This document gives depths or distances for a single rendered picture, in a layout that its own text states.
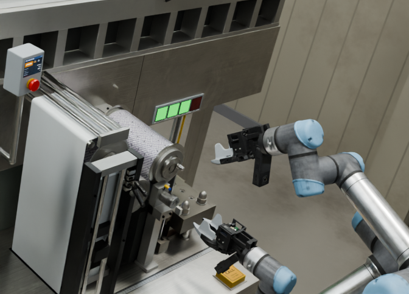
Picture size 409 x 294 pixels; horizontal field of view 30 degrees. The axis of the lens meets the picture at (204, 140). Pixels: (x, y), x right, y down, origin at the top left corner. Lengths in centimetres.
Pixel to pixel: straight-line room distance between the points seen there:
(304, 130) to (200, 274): 76
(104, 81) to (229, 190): 229
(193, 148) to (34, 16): 137
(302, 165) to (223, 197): 260
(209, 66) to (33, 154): 88
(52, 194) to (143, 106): 61
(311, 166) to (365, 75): 290
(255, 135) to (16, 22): 71
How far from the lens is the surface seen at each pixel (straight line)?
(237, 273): 250
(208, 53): 277
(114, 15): 234
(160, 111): 271
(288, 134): 196
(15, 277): 235
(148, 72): 257
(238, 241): 226
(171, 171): 231
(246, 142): 207
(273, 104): 518
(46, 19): 218
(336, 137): 502
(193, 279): 246
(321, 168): 197
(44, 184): 219
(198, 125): 327
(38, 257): 233
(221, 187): 461
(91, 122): 207
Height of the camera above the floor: 247
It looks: 29 degrees down
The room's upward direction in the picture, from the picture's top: 15 degrees clockwise
